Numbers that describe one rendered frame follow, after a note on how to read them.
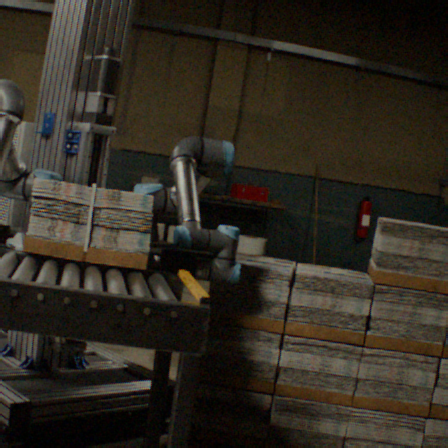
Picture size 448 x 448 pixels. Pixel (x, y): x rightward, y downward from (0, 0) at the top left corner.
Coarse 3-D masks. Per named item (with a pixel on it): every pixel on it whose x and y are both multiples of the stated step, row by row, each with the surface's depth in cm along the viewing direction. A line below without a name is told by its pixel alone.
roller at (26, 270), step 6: (24, 258) 211; (30, 258) 207; (36, 258) 213; (24, 264) 195; (30, 264) 198; (36, 264) 206; (18, 270) 185; (24, 270) 185; (30, 270) 190; (36, 270) 204; (18, 276) 175; (24, 276) 178; (30, 276) 185
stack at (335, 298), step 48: (240, 288) 254; (288, 288) 252; (336, 288) 250; (384, 288) 248; (240, 336) 255; (288, 336) 254; (384, 336) 248; (432, 336) 246; (288, 384) 254; (336, 384) 251; (384, 384) 249; (432, 384) 245; (240, 432) 257; (288, 432) 254; (336, 432) 252; (384, 432) 249; (432, 432) 247
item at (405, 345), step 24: (216, 312) 256; (312, 336) 252; (336, 336) 250; (360, 336) 249; (240, 384) 256; (264, 384) 254; (384, 408) 248; (408, 408) 247; (432, 408) 246; (192, 432) 259; (216, 432) 257
